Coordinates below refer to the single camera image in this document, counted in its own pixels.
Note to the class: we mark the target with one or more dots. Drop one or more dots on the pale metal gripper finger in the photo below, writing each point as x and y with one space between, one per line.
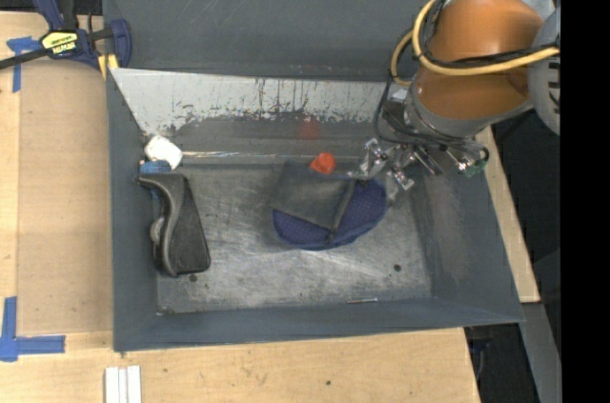
370 159
401 180

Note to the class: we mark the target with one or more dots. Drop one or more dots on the blue dotted round cloth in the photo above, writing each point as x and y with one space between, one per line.
364 206

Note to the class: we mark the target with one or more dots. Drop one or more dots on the small orange-red cup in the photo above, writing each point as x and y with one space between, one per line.
324 164

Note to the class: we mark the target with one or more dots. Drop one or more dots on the dark grey cloth pouch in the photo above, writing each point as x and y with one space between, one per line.
310 198

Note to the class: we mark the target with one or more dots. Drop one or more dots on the grey metal bin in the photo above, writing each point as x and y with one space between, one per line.
267 277

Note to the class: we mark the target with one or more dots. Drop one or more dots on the white rounded object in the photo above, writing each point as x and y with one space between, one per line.
162 150

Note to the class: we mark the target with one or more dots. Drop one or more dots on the small blue object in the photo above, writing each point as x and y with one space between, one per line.
153 166

